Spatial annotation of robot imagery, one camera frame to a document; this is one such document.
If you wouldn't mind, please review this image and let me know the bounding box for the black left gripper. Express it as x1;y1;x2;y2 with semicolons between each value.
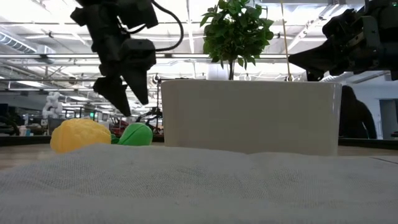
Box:
70;5;150;118

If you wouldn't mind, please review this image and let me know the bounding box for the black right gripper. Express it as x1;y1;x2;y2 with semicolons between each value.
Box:
288;14;398;82

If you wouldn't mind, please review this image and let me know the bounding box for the green toy pepper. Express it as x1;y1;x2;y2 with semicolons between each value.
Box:
111;123;154;147

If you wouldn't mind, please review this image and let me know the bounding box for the yellow toy lemon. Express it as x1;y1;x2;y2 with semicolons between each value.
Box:
50;118;112;154

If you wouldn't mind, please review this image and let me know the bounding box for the translucent white tupperware container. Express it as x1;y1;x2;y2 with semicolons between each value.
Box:
160;80;342;156

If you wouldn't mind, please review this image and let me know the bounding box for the person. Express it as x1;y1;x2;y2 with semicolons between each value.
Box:
338;85;377;140

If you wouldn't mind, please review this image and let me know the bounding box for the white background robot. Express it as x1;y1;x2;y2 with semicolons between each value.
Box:
42;91;64;119

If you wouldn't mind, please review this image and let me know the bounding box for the green leafy plant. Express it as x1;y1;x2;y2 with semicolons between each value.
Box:
200;0;275;81

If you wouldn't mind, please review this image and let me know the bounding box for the gray folded cloth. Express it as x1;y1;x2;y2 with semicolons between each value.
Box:
0;143;398;224

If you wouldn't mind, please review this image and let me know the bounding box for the yellow cable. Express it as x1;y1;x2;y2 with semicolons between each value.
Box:
280;0;294;82

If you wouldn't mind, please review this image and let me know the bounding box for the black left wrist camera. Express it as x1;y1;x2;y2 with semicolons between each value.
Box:
120;39;157;72

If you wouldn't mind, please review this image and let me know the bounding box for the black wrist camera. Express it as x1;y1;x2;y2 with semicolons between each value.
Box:
120;39;157;72
322;8;364;44

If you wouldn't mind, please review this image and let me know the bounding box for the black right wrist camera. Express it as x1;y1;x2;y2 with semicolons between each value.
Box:
322;8;364;44

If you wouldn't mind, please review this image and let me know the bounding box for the black left wrist camera cable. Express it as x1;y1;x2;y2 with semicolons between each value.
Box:
150;0;185;52

